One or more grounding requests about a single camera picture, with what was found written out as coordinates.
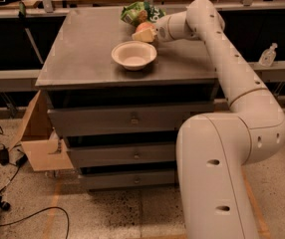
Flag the green chip bag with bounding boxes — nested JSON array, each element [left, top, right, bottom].
[[121, 2, 165, 27]]

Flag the black floor cable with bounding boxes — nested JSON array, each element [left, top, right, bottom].
[[0, 206, 71, 239]]

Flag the grey drawer cabinet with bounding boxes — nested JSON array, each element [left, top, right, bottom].
[[36, 7, 218, 176]]

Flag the middle grey drawer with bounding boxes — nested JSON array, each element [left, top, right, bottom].
[[68, 142, 175, 168]]

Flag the top grey drawer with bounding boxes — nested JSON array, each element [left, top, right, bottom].
[[48, 102, 214, 136]]

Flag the white paper bowl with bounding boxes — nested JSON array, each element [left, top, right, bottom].
[[112, 41, 157, 71]]

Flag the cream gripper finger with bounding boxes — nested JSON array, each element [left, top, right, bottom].
[[132, 28, 156, 43]]

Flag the grey metal rail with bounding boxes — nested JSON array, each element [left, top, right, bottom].
[[0, 70, 40, 93]]

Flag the black power adapter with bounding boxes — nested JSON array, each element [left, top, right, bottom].
[[0, 148, 9, 165]]

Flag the red apple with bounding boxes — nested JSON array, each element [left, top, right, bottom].
[[136, 22, 154, 32]]

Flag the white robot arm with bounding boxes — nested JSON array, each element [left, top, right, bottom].
[[156, 0, 285, 239]]

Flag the bottom grey drawer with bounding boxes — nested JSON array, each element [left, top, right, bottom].
[[79, 169, 176, 190]]

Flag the open cardboard box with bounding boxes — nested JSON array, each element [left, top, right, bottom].
[[10, 91, 73, 171]]

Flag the clear sanitizer bottle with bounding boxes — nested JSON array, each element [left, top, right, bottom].
[[259, 43, 278, 67]]

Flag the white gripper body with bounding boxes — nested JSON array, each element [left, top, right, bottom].
[[154, 16, 170, 42]]

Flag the grey drawer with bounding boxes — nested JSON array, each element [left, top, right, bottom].
[[79, 169, 176, 190], [68, 142, 175, 168], [48, 102, 214, 136]]

